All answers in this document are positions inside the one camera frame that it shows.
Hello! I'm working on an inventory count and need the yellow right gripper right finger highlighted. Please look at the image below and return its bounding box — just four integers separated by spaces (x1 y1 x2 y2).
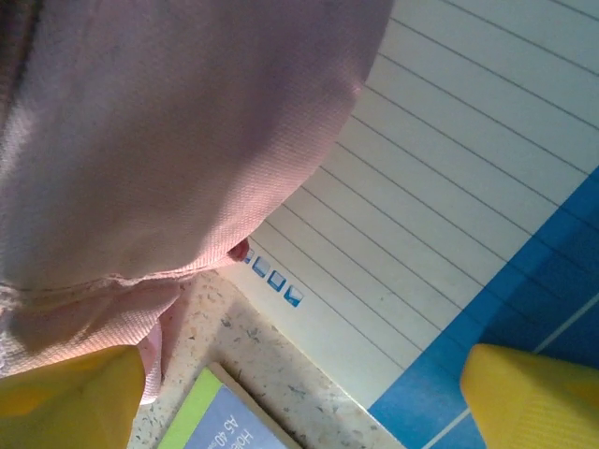
460 343 599 449

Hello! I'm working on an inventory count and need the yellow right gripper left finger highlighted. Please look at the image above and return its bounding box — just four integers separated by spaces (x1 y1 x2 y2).
0 345 146 449

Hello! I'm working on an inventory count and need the small green blue notebook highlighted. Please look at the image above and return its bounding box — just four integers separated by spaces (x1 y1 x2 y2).
156 362 300 449

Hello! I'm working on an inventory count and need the blue lined notebook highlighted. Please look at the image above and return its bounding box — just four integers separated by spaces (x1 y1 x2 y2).
228 0 599 449

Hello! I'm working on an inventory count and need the pink student backpack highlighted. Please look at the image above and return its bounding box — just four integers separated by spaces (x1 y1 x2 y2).
0 0 394 408

